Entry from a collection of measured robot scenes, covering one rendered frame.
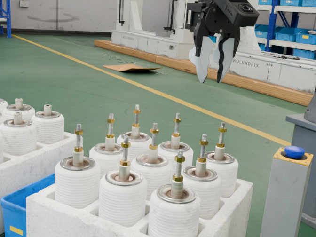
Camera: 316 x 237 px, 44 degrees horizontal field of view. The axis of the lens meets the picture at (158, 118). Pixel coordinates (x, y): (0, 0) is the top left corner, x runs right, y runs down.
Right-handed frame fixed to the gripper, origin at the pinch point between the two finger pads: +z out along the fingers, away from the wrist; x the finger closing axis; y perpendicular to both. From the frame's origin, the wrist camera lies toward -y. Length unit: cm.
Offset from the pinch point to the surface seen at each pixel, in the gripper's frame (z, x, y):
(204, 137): 12.7, 0.2, 0.3
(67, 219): 29.7, 27.5, 4.6
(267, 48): 37, -397, 454
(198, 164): 18.8, 1.0, 0.2
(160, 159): 21.1, 5.2, 9.9
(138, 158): 21.0, 9.9, 11.5
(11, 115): 23, 34, 57
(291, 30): 5, -441, 452
